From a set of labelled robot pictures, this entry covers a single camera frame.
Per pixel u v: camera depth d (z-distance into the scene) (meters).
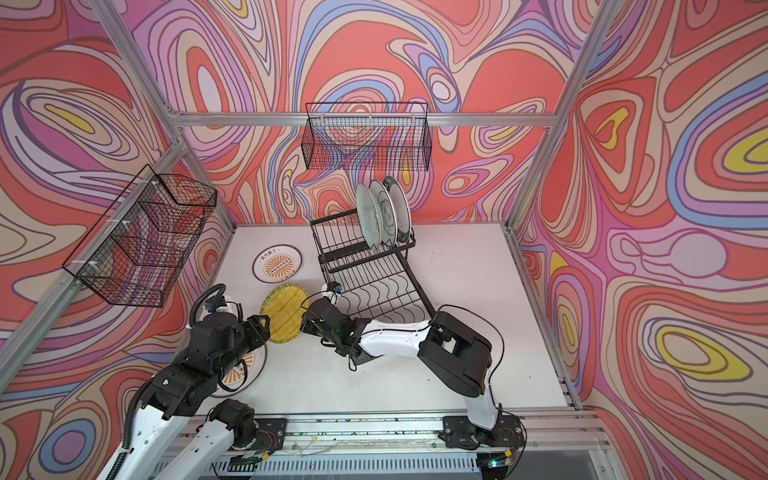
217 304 0.64
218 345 0.52
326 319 0.63
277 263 1.08
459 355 0.49
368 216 0.91
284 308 0.87
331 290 0.76
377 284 1.01
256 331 0.64
